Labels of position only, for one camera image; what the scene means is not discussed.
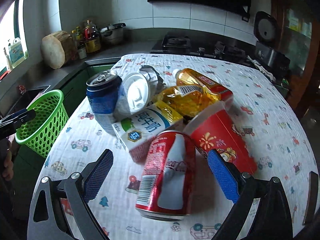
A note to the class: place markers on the black rice cooker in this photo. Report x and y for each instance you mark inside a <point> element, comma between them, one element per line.
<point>267,33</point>

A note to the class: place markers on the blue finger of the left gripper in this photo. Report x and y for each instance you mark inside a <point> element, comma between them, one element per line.
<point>16,120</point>

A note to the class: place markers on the round wooden chopping block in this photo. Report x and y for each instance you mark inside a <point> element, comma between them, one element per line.
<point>57,49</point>

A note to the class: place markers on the black smartphone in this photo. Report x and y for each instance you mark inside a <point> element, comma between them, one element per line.
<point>312,198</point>

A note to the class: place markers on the detergent bottle on windowsill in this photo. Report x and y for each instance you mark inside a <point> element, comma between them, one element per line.
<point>14,53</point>

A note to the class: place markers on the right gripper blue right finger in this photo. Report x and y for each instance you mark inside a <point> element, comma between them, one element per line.
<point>272,219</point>

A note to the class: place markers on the black kitchen sink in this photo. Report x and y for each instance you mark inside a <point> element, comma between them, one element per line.
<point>24,100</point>

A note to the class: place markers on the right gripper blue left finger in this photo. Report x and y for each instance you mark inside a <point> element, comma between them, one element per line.
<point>47,219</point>

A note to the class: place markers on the wooden shelf cabinet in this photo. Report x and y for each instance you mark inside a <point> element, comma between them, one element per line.
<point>299,41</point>

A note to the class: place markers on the white patterned tablecloth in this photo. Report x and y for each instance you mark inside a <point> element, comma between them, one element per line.
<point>269,127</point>

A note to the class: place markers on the dark sauce bottle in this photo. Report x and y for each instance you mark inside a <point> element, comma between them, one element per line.
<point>77,36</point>

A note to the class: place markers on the cooking oil bottle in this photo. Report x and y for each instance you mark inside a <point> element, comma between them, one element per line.
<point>92,37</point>

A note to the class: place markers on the steel cooking pot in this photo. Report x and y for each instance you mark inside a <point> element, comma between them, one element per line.
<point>113,34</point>

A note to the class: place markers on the black gas stove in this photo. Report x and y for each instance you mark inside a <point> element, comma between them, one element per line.
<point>230,50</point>

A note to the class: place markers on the white plastic lid cup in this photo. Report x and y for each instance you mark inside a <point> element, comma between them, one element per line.
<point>136,91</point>

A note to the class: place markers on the yellow plastic snack bag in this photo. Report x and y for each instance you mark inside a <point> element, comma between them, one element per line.
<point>188,100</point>

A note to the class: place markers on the red coca-cola can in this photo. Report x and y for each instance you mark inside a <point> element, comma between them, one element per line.
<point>167,182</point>

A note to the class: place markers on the small seasoning jar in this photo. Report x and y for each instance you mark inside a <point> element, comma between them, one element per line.
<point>81,49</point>

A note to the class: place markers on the blue drink can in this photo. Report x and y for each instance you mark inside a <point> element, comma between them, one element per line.
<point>102,93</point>

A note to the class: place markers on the green perforated plastic basket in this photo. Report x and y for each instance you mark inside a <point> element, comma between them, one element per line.
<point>40,133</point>

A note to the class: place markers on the white milk carton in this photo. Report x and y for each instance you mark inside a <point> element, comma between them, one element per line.
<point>137,131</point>

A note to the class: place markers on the red paper cup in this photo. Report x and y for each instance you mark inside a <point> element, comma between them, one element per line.
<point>213,129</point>

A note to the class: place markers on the yellow tea bottle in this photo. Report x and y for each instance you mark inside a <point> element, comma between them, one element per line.
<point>217,91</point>

